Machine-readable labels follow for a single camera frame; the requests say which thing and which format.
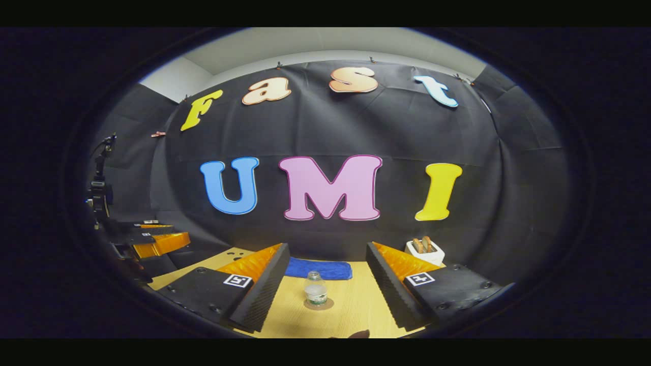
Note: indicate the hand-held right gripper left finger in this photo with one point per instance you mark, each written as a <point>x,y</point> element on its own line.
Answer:
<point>262,295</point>

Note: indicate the round brown coaster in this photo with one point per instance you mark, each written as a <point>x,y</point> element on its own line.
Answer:
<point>329,304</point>

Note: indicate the black backdrop cloth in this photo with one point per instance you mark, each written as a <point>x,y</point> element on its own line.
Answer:
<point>356,127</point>

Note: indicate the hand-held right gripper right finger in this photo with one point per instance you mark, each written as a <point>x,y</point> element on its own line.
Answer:
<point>386,290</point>

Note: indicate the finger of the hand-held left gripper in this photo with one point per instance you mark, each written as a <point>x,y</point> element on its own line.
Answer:
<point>163,244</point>
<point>152,228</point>

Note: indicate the clear plastic water bottle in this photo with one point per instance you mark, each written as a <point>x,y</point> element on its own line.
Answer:
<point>316,292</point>

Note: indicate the blue towel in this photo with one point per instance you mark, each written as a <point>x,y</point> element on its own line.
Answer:
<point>320,268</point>

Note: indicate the brown toast slice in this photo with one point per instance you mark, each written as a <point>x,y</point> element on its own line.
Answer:
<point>417,245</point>
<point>427,244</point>

